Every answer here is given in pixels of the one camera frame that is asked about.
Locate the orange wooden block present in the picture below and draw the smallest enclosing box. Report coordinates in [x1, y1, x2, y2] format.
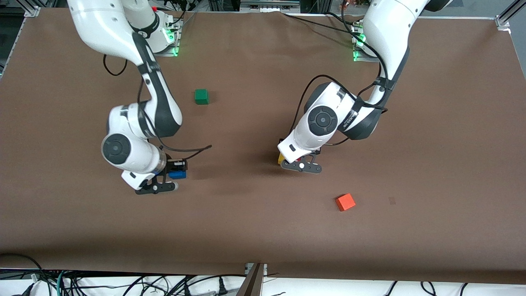
[335, 193, 356, 212]

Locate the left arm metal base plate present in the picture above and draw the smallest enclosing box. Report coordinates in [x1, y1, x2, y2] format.
[352, 24, 381, 63]

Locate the metal table bracket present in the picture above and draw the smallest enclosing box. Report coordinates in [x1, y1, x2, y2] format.
[236, 263, 268, 296]

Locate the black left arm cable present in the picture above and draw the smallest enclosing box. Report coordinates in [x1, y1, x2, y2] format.
[290, 12, 390, 147]

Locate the brown table cover sheet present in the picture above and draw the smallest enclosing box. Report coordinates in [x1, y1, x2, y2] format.
[0, 7, 526, 284]

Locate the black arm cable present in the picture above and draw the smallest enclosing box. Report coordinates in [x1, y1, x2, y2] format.
[290, 12, 390, 147]
[103, 53, 212, 162]

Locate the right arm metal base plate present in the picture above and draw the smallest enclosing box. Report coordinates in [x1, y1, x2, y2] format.
[155, 16, 184, 57]

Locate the black table cable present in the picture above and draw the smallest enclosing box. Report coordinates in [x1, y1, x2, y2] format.
[281, 12, 360, 37]

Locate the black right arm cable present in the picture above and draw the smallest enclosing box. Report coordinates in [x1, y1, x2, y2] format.
[103, 53, 212, 162]

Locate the metal background rail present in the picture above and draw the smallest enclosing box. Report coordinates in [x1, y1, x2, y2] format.
[240, 0, 300, 10]

